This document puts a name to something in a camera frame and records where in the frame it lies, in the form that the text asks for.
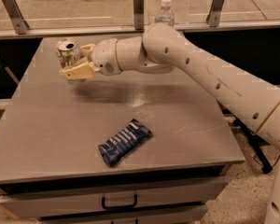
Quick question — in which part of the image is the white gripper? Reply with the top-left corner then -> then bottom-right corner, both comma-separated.
60,38 -> 121,80

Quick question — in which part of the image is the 7up soda can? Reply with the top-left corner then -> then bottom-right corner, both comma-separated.
55,38 -> 84,85

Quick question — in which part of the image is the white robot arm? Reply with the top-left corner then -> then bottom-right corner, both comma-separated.
56,23 -> 280,224

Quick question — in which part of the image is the grey metal railing ledge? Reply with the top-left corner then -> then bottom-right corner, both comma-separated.
0,20 -> 280,40

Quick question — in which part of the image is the dark blue snack packet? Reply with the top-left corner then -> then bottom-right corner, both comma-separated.
98,119 -> 152,166

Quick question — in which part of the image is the clear plastic water bottle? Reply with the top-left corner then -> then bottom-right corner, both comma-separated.
154,0 -> 175,26

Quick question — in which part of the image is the grey drawer cabinet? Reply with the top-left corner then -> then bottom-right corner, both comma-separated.
0,38 -> 244,224

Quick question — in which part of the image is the black stand leg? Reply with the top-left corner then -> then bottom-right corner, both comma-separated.
233,119 -> 273,174

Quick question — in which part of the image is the left metal railing bracket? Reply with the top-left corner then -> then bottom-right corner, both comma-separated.
1,0 -> 30,35

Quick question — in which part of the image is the metal railing bracket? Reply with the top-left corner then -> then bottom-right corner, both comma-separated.
133,0 -> 144,30
1,0 -> 30,35
206,0 -> 225,27

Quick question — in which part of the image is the middle metal railing bracket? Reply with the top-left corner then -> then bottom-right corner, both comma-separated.
133,0 -> 144,30

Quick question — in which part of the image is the right metal railing bracket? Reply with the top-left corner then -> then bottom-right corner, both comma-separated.
206,0 -> 225,27

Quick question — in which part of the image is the black upper drawer handle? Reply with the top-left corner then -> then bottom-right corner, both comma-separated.
101,194 -> 138,210

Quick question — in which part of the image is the black floor cable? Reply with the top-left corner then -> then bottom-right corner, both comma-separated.
246,0 -> 269,21

